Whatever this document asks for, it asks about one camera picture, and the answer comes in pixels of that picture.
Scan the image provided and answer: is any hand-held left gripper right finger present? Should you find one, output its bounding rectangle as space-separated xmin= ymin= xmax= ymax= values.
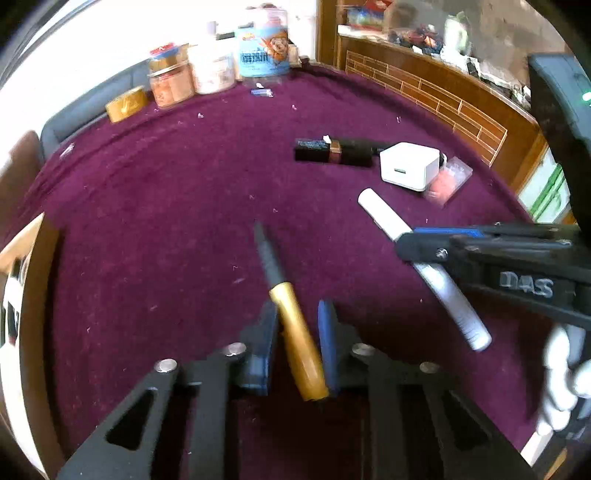
xmin=318 ymin=300 xmax=536 ymax=480

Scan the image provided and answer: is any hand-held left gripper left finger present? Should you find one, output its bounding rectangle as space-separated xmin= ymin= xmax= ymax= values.
xmin=55 ymin=300 xmax=280 ymax=480

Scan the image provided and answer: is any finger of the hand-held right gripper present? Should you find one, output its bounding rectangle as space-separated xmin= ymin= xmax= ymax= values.
xmin=394 ymin=232 xmax=578 ymax=278
xmin=413 ymin=224 xmax=578 ymax=241

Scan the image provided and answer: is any gold and black pen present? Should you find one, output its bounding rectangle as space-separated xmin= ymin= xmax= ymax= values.
xmin=253 ymin=222 xmax=329 ymax=402

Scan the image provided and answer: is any white cylindrical stick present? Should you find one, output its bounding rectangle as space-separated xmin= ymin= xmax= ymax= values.
xmin=358 ymin=188 xmax=492 ymax=352

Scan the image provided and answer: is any cardboard box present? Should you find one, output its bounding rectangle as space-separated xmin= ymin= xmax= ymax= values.
xmin=0 ymin=212 xmax=64 ymax=476

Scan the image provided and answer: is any person's right hand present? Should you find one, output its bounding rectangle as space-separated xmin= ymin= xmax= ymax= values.
xmin=538 ymin=323 xmax=591 ymax=430

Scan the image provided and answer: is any clear case with pink contents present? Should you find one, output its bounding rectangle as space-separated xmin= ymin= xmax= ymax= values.
xmin=424 ymin=157 xmax=473 ymax=207

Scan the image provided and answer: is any white charger block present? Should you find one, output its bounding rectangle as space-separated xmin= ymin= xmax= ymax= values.
xmin=379 ymin=142 xmax=441 ymax=192

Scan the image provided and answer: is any wooden counter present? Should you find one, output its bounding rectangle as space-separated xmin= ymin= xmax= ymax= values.
xmin=318 ymin=0 xmax=555 ymax=195

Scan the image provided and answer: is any black gold-banded tube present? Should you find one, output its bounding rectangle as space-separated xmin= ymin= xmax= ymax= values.
xmin=294 ymin=137 xmax=376 ymax=168

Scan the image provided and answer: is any white and green cup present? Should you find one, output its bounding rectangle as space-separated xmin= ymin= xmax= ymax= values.
xmin=443 ymin=14 xmax=470 ymax=57

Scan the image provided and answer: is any clear jar with blue label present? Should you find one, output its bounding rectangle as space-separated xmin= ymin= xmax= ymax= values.
xmin=235 ymin=8 xmax=291 ymax=87

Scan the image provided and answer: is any white plastic jar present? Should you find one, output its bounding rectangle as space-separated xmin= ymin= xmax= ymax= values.
xmin=188 ymin=33 xmax=237 ymax=95

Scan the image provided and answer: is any yellow tape roll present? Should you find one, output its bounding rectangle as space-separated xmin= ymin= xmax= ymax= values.
xmin=105 ymin=85 xmax=148 ymax=123

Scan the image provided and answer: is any clear jar with orange label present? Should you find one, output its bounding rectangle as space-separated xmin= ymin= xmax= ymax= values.
xmin=148 ymin=42 xmax=195 ymax=110

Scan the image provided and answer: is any dark grey sofa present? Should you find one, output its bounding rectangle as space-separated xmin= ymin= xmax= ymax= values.
xmin=41 ymin=60 xmax=151 ymax=149

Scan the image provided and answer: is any maroon chair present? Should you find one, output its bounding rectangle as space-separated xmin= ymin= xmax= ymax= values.
xmin=0 ymin=130 xmax=43 ymax=222

